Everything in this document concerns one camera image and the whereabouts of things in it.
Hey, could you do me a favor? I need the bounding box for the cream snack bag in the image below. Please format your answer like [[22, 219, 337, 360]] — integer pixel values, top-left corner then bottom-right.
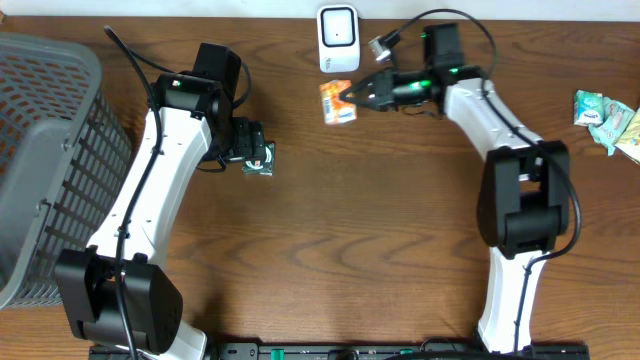
[[615, 110, 640, 164]]

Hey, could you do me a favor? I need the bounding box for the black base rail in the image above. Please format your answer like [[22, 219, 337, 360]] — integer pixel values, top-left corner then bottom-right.
[[88, 339, 591, 360]]

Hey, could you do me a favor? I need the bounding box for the white barcode scanner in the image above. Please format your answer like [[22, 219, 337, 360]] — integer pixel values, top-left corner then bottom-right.
[[316, 4, 361, 73]]

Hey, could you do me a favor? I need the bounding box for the mint green pouch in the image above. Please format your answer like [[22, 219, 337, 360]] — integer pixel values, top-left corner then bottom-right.
[[588, 97, 636, 156]]

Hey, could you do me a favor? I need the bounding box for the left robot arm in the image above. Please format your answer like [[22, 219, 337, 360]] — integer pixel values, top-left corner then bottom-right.
[[54, 43, 268, 359]]

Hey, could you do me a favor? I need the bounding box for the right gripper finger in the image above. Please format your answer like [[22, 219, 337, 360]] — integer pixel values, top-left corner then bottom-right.
[[339, 94, 383, 111], [340, 70, 385, 96]]

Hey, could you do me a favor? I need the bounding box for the orange tissue pack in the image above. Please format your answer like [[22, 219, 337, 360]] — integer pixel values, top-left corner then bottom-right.
[[319, 80, 357, 125]]

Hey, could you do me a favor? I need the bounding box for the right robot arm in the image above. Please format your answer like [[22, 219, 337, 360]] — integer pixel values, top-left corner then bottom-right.
[[339, 23, 570, 355]]

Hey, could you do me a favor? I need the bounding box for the green tissue pack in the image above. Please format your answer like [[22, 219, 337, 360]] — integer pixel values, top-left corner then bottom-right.
[[574, 90, 604, 127]]

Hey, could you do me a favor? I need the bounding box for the dark green round-logo packet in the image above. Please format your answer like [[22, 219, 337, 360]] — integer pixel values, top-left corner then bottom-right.
[[242, 142, 276, 176]]

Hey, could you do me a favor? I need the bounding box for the grey plastic shopping basket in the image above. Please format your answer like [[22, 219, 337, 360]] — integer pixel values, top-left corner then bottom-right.
[[1, 33, 132, 309]]

